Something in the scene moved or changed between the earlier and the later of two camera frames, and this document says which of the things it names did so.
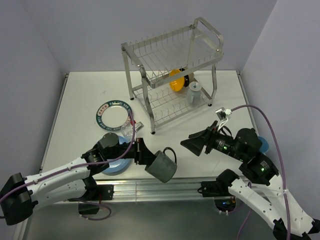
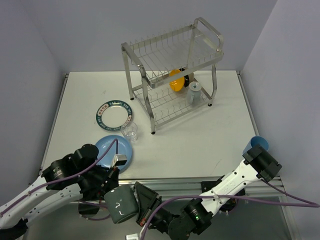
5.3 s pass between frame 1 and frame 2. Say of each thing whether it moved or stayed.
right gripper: moved
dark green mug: moved
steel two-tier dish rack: stayed
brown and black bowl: stayed
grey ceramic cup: stayed
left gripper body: moved
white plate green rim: stayed
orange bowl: stayed
